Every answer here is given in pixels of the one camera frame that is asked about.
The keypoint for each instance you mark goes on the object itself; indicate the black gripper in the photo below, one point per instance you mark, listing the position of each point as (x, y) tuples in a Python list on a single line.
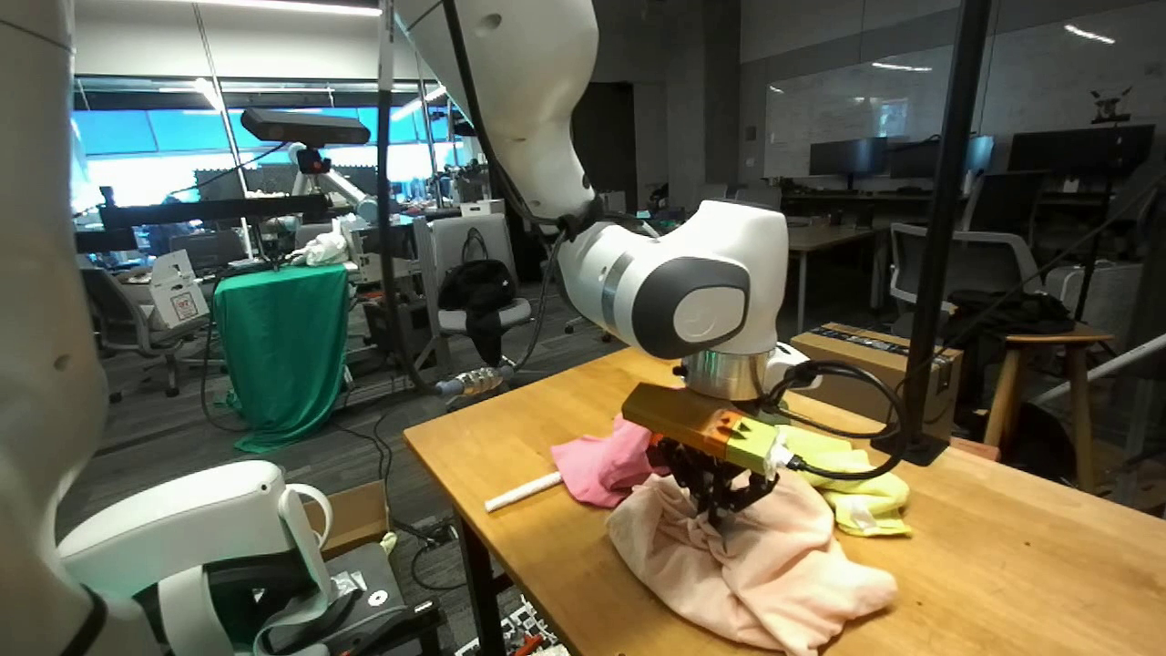
[(698, 476)]

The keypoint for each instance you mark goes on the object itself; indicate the pale peach cloth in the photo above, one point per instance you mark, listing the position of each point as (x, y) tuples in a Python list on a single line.
[(777, 572)]

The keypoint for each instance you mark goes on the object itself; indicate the magenta pink cloth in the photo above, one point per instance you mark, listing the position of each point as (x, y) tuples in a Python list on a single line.
[(601, 470)]

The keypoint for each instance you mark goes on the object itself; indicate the light yellow cloth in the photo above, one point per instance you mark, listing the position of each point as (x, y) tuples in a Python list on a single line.
[(868, 497)]

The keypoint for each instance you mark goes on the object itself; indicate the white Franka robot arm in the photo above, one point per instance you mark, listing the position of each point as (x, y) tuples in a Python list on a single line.
[(729, 231)]

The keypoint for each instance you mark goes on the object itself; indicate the white flexible tube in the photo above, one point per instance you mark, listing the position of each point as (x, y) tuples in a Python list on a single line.
[(522, 491)]

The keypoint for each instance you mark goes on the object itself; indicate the cardboard box with black tape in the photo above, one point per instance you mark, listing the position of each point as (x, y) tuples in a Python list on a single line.
[(838, 337)]

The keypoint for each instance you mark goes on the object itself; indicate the black table leg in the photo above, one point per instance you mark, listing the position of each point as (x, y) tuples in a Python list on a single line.
[(483, 597)]

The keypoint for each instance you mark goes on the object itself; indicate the wooden office table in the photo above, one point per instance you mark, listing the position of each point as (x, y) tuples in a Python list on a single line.
[(826, 237)]

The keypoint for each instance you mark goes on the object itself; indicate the black office chair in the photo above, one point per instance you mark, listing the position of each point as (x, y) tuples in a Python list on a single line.
[(480, 306)]

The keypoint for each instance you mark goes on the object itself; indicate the black box with sticker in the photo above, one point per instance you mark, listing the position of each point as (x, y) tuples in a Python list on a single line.
[(404, 623)]

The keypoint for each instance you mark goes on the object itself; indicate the black bag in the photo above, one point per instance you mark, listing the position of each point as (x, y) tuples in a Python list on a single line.
[(1014, 320)]

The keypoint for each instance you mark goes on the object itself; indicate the white office chair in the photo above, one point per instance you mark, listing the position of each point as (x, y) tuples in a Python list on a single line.
[(972, 259)]

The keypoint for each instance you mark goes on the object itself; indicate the small brown box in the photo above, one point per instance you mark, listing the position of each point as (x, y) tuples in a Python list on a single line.
[(357, 516)]

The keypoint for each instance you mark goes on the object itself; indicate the wooden stool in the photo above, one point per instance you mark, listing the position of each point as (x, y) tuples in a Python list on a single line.
[(1054, 342)]

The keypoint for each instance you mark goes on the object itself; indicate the green draped cloth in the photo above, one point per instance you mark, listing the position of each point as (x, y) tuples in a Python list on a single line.
[(285, 352)]

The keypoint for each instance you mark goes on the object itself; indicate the white crumpled object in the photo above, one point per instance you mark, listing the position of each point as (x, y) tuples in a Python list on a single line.
[(319, 251)]

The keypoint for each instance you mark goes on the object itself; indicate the wide black computer monitor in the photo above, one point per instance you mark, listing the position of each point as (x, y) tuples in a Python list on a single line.
[(1080, 154)]

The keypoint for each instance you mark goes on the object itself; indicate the white sign board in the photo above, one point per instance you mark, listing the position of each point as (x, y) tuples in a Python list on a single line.
[(176, 290)]

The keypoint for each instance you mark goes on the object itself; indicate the black stereo camera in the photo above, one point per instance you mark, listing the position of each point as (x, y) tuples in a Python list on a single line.
[(305, 131)]

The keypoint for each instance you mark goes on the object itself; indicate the black metal frame bar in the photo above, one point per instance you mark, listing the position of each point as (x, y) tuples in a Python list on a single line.
[(219, 208)]

